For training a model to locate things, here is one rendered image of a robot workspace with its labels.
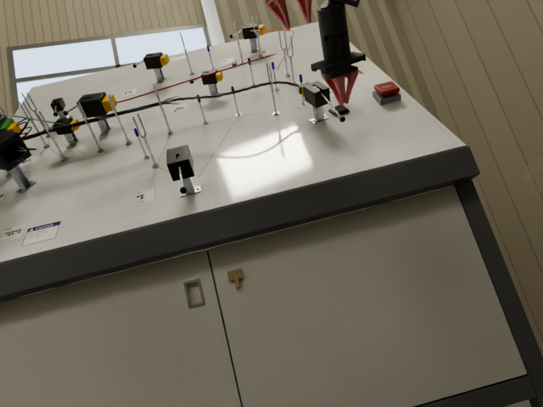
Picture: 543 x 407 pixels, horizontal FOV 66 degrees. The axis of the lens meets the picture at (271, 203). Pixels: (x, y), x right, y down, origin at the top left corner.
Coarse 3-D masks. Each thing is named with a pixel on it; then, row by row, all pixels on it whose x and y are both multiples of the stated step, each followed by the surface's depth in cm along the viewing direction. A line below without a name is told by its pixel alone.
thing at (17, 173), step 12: (0, 132) 98; (12, 132) 97; (0, 144) 93; (12, 144) 99; (24, 144) 98; (0, 156) 94; (12, 156) 98; (24, 156) 99; (0, 168) 97; (12, 168) 97; (24, 180) 105
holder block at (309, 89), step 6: (312, 84) 104; (318, 84) 103; (306, 90) 104; (312, 90) 101; (318, 90) 101; (324, 90) 101; (306, 96) 105; (312, 96) 102; (318, 96) 101; (312, 102) 103; (318, 102) 102; (324, 102) 103
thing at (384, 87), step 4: (380, 84) 111; (384, 84) 110; (388, 84) 110; (392, 84) 110; (376, 88) 110; (380, 88) 109; (384, 88) 109; (388, 88) 108; (392, 88) 108; (396, 88) 108; (380, 92) 108; (384, 92) 107; (388, 92) 108; (392, 92) 108; (396, 92) 108
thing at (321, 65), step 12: (324, 36) 86; (336, 36) 84; (348, 36) 86; (324, 48) 87; (336, 48) 85; (348, 48) 87; (324, 60) 89; (336, 60) 87; (348, 60) 87; (360, 60) 89; (324, 72) 86
